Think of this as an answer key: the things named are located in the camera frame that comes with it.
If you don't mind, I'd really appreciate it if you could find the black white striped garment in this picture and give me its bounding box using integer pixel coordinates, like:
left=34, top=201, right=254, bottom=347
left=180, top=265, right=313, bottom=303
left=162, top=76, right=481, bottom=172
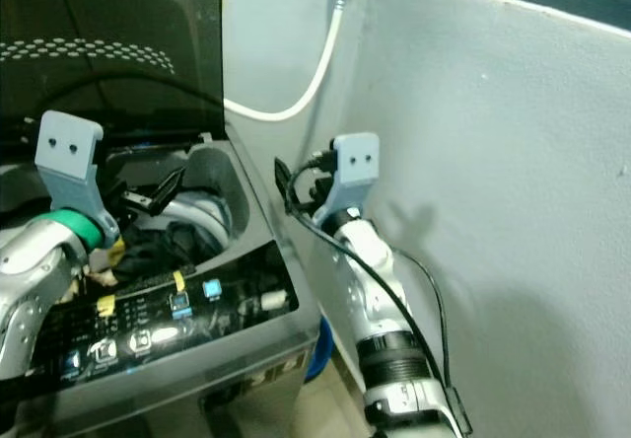
left=106, top=216, right=210, bottom=283

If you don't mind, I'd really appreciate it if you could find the grey top-load washing machine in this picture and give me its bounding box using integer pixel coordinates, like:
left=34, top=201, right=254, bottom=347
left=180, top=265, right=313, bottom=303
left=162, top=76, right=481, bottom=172
left=0, top=130, right=324, bottom=438

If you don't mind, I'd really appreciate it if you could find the black washer control panel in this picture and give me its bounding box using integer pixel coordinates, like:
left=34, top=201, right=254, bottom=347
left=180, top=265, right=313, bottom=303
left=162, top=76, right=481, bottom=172
left=59, top=246, right=299, bottom=380

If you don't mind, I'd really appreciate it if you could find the dark tinted washer lid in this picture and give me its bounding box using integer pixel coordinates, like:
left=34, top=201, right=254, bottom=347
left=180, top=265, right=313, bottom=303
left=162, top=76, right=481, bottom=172
left=0, top=0, right=227, bottom=151

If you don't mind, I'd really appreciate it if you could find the blue plastic bucket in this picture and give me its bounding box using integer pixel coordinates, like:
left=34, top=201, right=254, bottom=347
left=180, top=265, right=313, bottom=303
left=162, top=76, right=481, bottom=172
left=306, top=315, right=333, bottom=382

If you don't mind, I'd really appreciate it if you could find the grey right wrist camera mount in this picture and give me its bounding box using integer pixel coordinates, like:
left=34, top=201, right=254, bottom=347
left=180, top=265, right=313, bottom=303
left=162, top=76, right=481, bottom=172
left=328, top=132, right=384, bottom=214

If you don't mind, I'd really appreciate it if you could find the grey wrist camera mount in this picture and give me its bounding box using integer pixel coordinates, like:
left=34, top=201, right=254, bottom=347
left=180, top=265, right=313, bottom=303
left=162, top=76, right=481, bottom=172
left=328, top=132, right=384, bottom=214
left=35, top=109, right=105, bottom=228

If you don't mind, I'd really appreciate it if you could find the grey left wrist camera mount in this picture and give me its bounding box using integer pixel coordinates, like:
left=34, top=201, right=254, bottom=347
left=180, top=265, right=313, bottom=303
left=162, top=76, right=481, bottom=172
left=35, top=109, right=105, bottom=228

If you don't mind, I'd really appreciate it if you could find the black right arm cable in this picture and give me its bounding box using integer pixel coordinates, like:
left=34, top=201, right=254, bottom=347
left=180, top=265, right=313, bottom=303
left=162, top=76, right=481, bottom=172
left=286, top=154, right=453, bottom=400

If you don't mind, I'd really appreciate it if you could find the white water inlet hose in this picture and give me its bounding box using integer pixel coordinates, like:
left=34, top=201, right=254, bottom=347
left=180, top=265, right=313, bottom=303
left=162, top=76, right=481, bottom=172
left=224, top=0, right=352, bottom=122

